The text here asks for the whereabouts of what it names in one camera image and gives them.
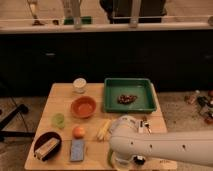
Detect black chair base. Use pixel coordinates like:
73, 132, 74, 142
0, 104, 35, 141

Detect orange bowl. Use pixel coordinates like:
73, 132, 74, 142
70, 96, 96, 119

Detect blue sponge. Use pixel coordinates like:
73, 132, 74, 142
70, 139, 85, 162

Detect green plastic tray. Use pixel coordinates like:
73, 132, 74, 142
103, 78, 157, 113

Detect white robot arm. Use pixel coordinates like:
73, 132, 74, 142
109, 115, 213, 167

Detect white paper cup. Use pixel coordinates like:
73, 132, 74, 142
73, 78, 87, 93

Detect brown speckled item in tray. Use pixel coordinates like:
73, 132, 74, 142
117, 95, 137, 104

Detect green pepper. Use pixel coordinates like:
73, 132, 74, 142
107, 149, 114, 168

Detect orange peach fruit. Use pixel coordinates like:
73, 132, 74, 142
72, 126, 85, 139

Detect small green translucent cup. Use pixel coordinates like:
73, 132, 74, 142
51, 113, 65, 129

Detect dark brown bowl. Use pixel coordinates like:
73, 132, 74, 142
33, 132, 62, 162

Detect metal measuring cup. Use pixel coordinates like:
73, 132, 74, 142
142, 116, 152, 133

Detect tan block in bowl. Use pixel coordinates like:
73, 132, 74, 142
35, 138, 59, 160

